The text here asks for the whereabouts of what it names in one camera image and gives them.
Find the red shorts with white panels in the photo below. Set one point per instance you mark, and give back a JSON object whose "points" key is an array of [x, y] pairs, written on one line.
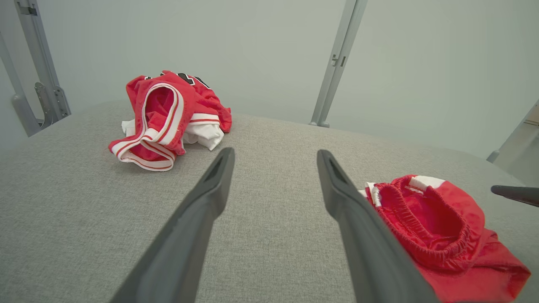
{"points": [[454, 235]]}

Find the grey partition post with latch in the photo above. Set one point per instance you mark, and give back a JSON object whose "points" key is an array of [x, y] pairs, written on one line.
{"points": [[337, 75]]}

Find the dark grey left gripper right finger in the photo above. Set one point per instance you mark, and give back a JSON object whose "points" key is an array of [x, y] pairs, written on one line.
{"points": [[374, 261]]}

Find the red jersey with white trim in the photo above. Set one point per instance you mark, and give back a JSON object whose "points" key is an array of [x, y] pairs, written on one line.
{"points": [[189, 101]]}

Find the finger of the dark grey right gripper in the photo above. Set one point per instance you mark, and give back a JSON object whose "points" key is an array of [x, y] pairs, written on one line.
{"points": [[522, 195]]}

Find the grey fabric sofa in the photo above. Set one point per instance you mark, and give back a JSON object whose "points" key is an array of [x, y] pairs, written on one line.
{"points": [[273, 252]]}

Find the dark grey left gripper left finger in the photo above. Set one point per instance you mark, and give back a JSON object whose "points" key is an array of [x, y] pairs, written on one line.
{"points": [[181, 252]]}

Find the grey partition foot frame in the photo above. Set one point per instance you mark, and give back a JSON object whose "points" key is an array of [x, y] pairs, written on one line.
{"points": [[40, 63], [513, 143]]}

